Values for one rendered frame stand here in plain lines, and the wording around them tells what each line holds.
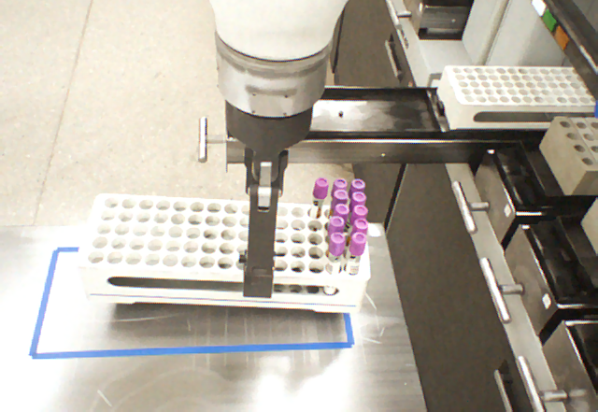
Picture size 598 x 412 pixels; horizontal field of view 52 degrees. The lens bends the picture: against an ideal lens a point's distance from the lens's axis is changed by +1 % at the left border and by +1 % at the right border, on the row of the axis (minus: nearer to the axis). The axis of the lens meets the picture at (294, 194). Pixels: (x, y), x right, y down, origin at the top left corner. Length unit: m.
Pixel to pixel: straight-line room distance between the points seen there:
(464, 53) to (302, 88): 0.90
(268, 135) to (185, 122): 1.71
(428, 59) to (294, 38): 0.87
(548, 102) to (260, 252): 0.62
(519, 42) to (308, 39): 0.72
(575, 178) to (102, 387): 0.66
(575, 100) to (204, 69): 1.65
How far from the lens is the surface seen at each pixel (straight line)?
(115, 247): 0.67
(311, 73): 0.47
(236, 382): 0.67
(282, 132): 0.50
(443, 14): 1.34
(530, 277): 0.89
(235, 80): 0.47
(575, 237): 0.91
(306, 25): 0.43
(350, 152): 0.96
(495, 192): 0.97
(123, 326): 0.72
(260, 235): 0.53
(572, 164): 0.94
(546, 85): 1.08
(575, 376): 0.82
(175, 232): 0.67
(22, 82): 2.46
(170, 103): 2.29
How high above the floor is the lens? 1.43
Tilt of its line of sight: 47 degrees down
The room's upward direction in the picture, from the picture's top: 7 degrees clockwise
